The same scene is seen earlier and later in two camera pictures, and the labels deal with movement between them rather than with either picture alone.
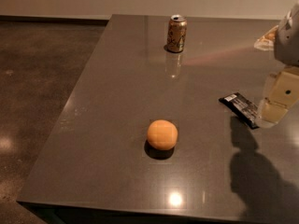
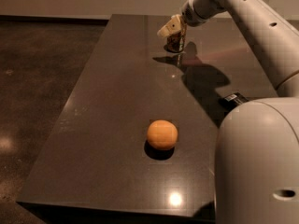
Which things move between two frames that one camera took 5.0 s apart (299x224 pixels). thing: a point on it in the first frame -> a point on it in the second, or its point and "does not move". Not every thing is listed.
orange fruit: x=162 y=134 does not move
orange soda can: x=177 y=33 does not move
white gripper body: x=288 y=46 -> x=188 y=15
